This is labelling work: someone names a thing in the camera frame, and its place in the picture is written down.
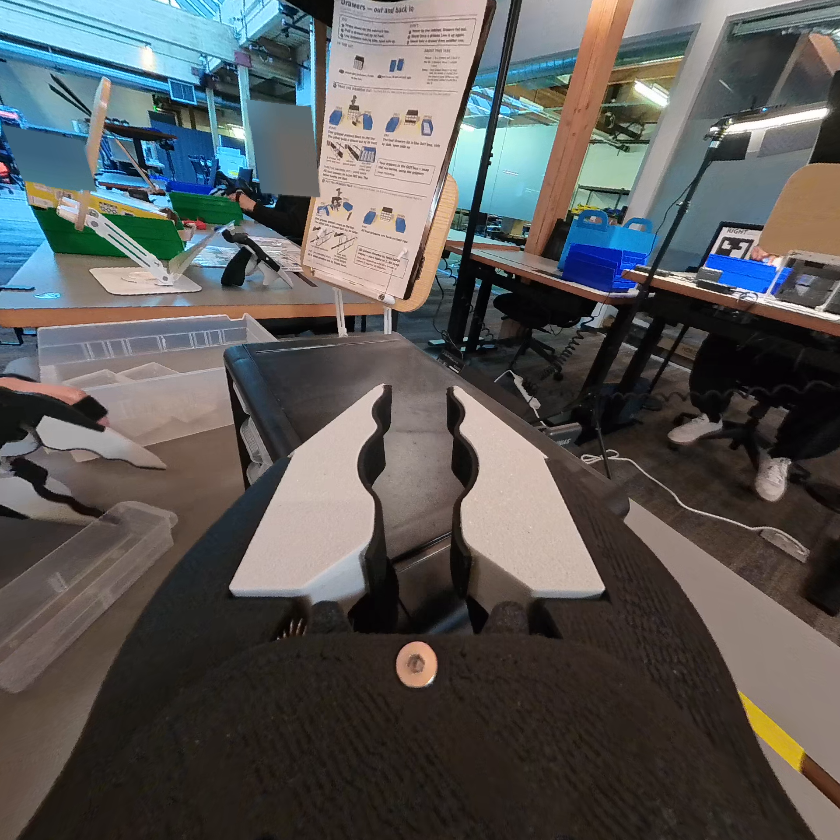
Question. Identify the rounded wooden panel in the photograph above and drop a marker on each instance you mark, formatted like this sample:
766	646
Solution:
807	210

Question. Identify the white phone stand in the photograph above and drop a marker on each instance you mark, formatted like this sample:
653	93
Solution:
141	279

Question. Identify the ceiling light tube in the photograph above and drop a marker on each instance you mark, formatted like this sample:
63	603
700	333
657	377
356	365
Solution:
651	93

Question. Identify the dark blue bin stack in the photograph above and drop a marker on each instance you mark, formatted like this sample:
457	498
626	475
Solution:
597	269

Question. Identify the black drawer cabinet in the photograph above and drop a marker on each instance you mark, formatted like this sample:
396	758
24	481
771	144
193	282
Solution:
328	374

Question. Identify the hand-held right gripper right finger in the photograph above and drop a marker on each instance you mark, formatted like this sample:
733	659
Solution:
518	512

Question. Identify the small green bin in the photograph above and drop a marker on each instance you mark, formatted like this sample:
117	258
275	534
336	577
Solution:
207	210

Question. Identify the blue drawer bin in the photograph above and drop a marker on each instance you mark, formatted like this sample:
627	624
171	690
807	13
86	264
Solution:
741	269

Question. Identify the white power strip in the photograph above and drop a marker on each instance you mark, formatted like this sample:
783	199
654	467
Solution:
784	544
527	397

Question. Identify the wooden clipboard stand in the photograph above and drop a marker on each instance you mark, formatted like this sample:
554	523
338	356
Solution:
436	249

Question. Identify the black office chair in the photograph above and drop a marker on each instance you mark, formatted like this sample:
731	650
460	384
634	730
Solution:
538	308

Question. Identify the yellow tape strip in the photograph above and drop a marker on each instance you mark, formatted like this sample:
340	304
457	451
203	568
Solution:
771	732

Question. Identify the small grey device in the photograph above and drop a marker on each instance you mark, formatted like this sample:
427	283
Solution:
712	275

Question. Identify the white stand legs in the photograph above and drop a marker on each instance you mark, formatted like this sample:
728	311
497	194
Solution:
340	318

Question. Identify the clear plastic bin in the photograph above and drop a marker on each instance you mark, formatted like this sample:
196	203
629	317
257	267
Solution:
197	400
79	590

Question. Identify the wooden post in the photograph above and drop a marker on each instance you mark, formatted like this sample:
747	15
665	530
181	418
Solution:
577	131

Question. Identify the thin wooden panel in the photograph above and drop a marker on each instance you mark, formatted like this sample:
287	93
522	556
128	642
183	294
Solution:
98	118

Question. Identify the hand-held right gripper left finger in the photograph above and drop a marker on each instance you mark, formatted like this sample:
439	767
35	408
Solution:
315	499

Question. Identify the idle black and white gripper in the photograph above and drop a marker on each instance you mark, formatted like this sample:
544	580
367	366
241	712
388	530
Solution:
239	262

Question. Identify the black and white tag sign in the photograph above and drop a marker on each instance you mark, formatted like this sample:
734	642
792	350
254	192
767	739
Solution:
738	246

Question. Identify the black tripod light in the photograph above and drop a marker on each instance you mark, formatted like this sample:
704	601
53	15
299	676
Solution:
732	145

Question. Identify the black pole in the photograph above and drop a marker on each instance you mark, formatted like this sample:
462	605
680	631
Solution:
493	131

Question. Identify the printed instruction sheet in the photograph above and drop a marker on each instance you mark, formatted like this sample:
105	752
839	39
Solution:
380	131

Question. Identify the large green bin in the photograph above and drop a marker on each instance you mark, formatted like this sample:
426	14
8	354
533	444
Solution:
98	239

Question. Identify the light blue tote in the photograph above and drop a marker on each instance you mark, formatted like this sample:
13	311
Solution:
610	233

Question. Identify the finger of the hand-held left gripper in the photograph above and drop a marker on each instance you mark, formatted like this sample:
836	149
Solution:
98	446
26	491

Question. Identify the flat blue bin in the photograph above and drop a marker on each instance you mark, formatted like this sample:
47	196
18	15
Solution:
190	187

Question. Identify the person's left hand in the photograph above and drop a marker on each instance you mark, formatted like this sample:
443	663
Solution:
33	392

